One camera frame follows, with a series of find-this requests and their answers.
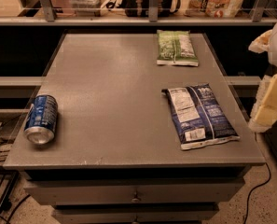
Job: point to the upper drawer knob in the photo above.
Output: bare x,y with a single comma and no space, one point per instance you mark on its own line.
136,198

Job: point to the blue pepsi can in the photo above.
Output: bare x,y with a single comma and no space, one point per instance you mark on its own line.
41,120

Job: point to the green jalapeno chip bag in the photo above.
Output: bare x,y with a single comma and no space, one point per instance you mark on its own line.
175,48

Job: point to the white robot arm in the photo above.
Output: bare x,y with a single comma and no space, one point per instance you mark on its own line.
272,52

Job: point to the colourful snack bag on shelf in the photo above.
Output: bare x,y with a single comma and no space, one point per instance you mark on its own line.
213,8

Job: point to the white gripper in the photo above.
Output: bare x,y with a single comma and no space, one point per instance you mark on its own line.
267,109

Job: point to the blue chip bag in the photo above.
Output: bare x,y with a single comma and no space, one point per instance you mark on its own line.
198,118

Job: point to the grey metal shelf rail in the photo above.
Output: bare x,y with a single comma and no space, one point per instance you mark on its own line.
60,13

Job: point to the grey drawer cabinet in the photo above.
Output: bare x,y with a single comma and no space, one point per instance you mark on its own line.
115,137

